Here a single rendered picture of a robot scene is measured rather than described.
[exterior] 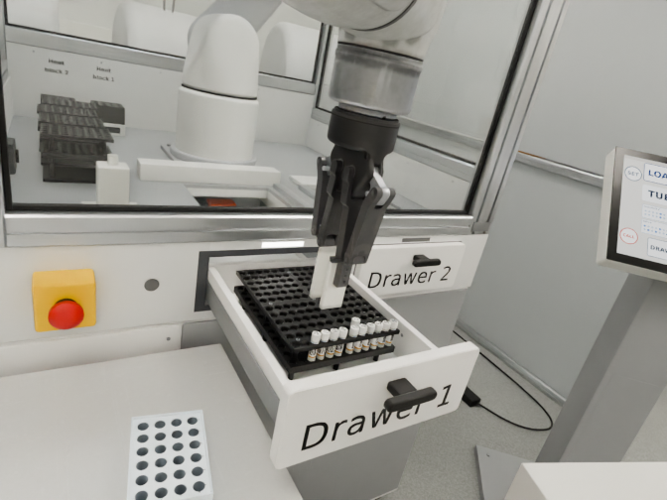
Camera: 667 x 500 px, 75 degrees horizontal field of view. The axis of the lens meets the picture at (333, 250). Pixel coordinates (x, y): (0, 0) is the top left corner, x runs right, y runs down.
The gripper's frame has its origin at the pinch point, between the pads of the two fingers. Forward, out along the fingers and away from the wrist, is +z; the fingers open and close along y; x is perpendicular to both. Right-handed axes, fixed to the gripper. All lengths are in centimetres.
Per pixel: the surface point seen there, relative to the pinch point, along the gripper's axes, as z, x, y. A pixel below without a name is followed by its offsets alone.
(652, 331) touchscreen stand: 23, -103, -4
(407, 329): 10.5, -16.5, 0.1
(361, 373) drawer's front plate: 6.6, 0.2, -10.3
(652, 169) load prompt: -17, -96, 11
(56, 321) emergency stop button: 12.5, 29.1, 15.8
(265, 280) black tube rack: 9.9, 0.1, 17.4
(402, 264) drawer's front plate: 11.0, -32.8, 21.4
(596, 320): 55, -171, 35
